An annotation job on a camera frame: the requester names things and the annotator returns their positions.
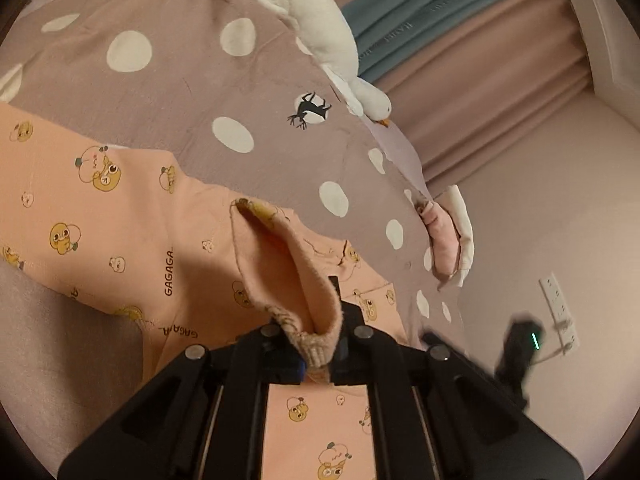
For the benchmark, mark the white door frame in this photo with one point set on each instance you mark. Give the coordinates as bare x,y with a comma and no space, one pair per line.
607,20

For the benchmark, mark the orange cartoon print shirt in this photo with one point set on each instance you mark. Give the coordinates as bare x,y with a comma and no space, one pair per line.
125,220

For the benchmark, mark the pink cloth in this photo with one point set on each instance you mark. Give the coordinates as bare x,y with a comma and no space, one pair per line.
442,237

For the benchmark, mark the white cloth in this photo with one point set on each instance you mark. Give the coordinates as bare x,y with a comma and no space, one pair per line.
462,220

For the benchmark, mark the teal curtain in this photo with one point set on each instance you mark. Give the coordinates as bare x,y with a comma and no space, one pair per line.
425,15

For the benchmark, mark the white goose plush toy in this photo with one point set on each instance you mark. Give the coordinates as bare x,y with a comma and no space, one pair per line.
320,25

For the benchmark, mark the white power strip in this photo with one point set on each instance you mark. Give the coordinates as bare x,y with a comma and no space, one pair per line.
560,310

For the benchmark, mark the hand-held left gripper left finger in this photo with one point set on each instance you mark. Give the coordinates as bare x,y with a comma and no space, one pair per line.
299,369

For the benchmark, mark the mauve polka dot blanket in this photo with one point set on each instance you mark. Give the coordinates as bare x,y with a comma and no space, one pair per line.
190,85

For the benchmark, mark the pink curtain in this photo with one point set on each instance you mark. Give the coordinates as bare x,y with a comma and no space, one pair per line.
500,80

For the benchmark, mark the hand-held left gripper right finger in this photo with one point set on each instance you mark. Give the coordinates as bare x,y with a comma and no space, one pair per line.
342,351

